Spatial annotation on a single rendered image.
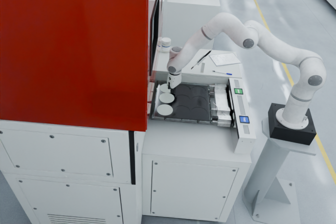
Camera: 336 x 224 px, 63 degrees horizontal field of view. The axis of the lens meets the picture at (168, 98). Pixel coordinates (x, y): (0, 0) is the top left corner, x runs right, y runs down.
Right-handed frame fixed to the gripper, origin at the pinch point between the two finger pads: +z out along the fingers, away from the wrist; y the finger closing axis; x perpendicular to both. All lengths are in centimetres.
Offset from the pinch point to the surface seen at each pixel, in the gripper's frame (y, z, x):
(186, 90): 9.2, 2.7, -4.9
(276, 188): 35, 74, -83
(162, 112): -18.6, 2.6, -6.9
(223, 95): 24.6, 4.5, -25.7
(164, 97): -7.1, 2.5, 1.5
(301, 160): 95, 92, -89
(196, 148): -21.9, 10.5, -36.2
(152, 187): -42, 45, -20
